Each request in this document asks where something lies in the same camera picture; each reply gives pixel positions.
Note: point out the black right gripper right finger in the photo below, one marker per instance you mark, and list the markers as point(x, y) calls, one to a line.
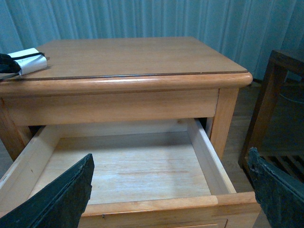
point(280, 196)

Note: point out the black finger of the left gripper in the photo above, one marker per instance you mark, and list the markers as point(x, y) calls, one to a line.
point(8, 64)

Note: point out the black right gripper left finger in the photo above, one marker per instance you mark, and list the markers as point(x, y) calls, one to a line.
point(58, 205)

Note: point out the white charger with black cable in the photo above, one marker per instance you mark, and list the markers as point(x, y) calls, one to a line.
point(30, 60)

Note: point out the wooden top drawer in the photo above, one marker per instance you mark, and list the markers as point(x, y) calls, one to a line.
point(153, 174)

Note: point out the wooden nightstand cabinet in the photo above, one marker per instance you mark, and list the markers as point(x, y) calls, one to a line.
point(93, 81)

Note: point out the dark wooden side table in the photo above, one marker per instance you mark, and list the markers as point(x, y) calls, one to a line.
point(276, 128)

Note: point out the pale green pleated curtain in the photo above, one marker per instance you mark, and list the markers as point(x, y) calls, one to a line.
point(245, 31)

